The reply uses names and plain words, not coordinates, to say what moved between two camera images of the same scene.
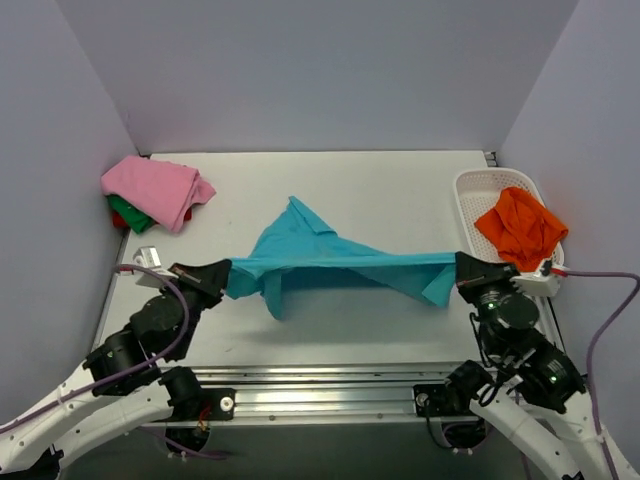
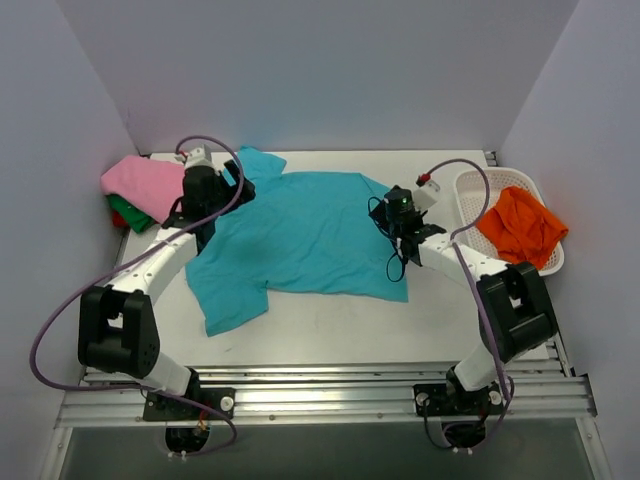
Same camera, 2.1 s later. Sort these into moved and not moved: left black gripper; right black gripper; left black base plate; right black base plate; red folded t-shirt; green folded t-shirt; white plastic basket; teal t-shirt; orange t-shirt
Moved: right black gripper; teal t-shirt; left black gripper
Not moved: right black base plate; green folded t-shirt; red folded t-shirt; white plastic basket; orange t-shirt; left black base plate
